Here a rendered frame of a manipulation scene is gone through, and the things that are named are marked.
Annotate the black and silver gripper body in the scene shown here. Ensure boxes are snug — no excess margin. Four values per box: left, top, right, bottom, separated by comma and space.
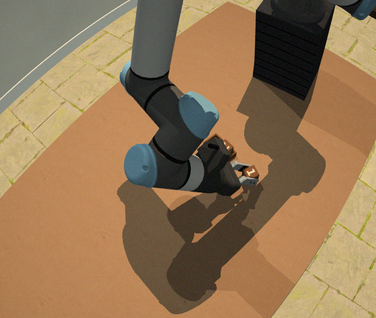
178, 138, 241, 196

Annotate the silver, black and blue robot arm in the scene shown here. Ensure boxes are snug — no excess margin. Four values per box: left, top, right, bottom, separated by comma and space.
119, 0, 376, 190

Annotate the brown wooden tray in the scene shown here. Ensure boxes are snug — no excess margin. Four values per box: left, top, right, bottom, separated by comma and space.
203, 133, 237, 162

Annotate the brown calendar cube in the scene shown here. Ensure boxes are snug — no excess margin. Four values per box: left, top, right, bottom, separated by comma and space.
242, 165, 259, 178
223, 139, 234, 155

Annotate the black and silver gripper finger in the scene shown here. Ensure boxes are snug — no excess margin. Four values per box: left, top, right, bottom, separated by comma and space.
231, 160, 251, 172
239, 176, 259, 186

